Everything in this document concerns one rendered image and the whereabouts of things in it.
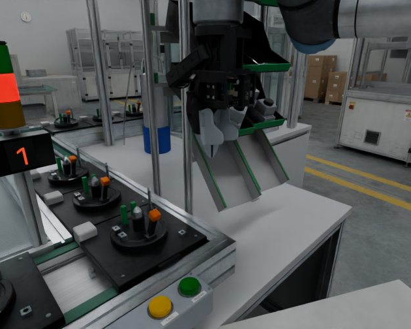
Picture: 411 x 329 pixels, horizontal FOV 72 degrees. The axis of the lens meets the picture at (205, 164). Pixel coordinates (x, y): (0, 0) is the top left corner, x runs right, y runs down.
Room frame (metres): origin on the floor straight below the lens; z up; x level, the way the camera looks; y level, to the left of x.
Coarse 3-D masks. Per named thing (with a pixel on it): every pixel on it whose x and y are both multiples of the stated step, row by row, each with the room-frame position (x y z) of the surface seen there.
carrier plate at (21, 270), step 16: (16, 256) 0.51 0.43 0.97; (16, 272) 0.46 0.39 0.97; (32, 272) 0.46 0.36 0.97; (16, 288) 0.42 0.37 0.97; (32, 288) 0.42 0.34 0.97; (48, 288) 0.42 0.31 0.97; (16, 304) 0.38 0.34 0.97; (32, 304) 0.38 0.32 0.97; (48, 304) 0.38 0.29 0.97; (16, 320) 0.35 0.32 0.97; (32, 320) 0.35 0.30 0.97; (48, 320) 0.35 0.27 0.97; (64, 320) 0.36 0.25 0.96
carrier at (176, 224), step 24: (120, 216) 0.68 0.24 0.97; (144, 216) 0.65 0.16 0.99; (168, 216) 0.68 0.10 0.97; (96, 240) 0.57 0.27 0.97; (120, 240) 0.54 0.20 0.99; (144, 240) 0.55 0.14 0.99; (168, 240) 0.57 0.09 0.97; (192, 240) 0.57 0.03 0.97; (96, 264) 0.50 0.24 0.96; (120, 264) 0.49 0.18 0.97; (144, 264) 0.49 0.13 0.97; (120, 288) 0.43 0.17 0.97
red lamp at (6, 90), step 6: (0, 78) 0.53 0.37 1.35; (6, 78) 0.54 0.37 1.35; (12, 78) 0.55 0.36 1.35; (0, 84) 0.53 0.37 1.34; (6, 84) 0.54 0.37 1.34; (12, 84) 0.55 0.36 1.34; (0, 90) 0.53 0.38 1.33; (6, 90) 0.53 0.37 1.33; (12, 90) 0.54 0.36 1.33; (0, 96) 0.53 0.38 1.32; (6, 96) 0.53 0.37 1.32; (12, 96) 0.54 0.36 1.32; (18, 96) 0.56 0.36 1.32
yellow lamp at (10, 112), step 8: (0, 104) 0.53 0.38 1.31; (8, 104) 0.53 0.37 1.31; (16, 104) 0.55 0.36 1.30; (0, 112) 0.53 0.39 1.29; (8, 112) 0.53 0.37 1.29; (16, 112) 0.54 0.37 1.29; (0, 120) 0.53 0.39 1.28; (8, 120) 0.53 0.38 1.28; (16, 120) 0.54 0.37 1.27; (24, 120) 0.56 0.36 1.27; (0, 128) 0.53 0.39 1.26; (8, 128) 0.53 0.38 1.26
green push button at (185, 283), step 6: (180, 282) 0.44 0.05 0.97; (186, 282) 0.43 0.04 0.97; (192, 282) 0.43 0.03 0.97; (198, 282) 0.44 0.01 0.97; (180, 288) 0.42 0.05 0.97; (186, 288) 0.42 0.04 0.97; (192, 288) 0.42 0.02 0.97; (198, 288) 0.42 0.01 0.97; (186, 294) 0.41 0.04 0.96; (192, 294) 0.41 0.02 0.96
